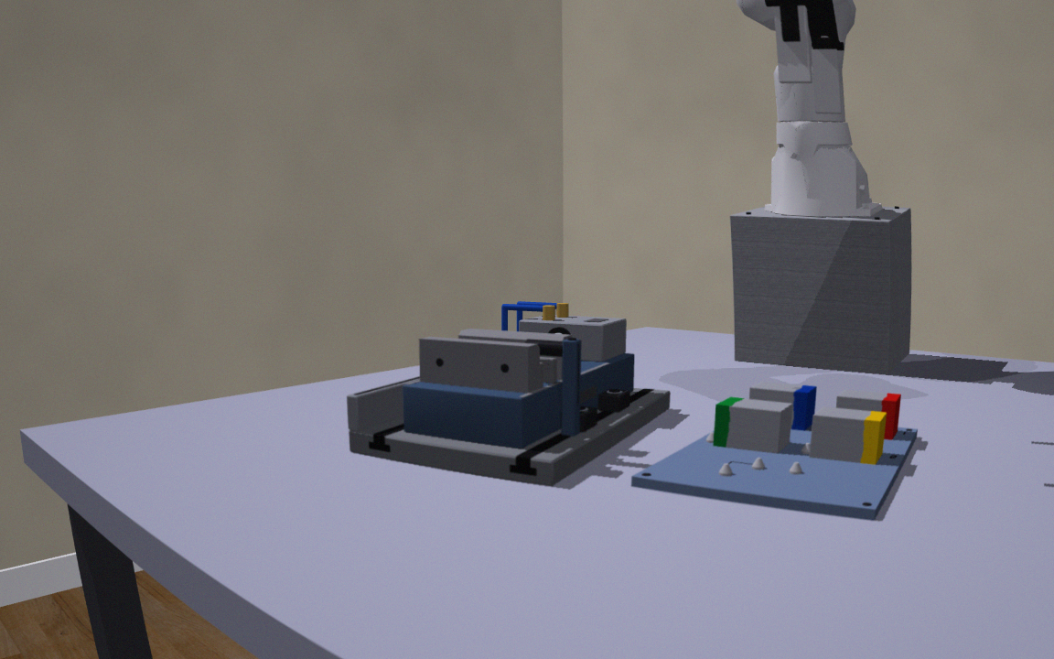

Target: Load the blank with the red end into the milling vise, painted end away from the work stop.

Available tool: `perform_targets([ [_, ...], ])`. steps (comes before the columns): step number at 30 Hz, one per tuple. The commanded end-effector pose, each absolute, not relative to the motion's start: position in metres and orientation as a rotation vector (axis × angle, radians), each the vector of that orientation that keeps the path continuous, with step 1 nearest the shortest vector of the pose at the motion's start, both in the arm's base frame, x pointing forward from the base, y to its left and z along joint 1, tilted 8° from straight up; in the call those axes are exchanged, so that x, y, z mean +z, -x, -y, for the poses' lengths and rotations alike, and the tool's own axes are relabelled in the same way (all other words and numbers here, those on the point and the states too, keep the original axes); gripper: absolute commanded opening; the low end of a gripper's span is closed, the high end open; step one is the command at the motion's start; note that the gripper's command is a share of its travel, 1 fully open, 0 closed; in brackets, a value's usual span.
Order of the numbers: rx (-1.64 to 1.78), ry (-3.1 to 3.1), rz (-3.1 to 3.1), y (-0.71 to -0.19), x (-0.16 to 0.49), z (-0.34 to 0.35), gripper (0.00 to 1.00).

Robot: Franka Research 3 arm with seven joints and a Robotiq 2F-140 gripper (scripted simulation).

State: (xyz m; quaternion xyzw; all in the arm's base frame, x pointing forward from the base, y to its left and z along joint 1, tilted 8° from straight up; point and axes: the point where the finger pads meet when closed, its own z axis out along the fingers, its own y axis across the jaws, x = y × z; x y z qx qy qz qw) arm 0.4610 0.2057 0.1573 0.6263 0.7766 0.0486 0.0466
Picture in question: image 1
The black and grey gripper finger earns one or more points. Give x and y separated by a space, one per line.
825 62
793 42

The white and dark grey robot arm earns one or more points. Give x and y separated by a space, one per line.
813 172

